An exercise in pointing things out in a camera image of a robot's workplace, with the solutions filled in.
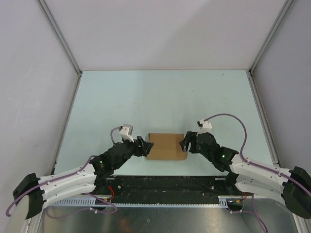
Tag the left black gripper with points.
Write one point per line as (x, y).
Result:
(146, 146)

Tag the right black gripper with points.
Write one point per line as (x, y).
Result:
(190, 137)

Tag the brown cardboard box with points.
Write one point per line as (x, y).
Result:
(166, 147)

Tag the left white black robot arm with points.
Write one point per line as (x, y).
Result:
(47, 190)

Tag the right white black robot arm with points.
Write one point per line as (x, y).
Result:
(291, 187)

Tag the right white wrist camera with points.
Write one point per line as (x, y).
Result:
(205, 126)

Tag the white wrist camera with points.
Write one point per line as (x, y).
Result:
(205, 126)
(126, 132)

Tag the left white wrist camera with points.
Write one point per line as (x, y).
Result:
(126, 132)

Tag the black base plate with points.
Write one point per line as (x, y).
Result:
(168, 190)

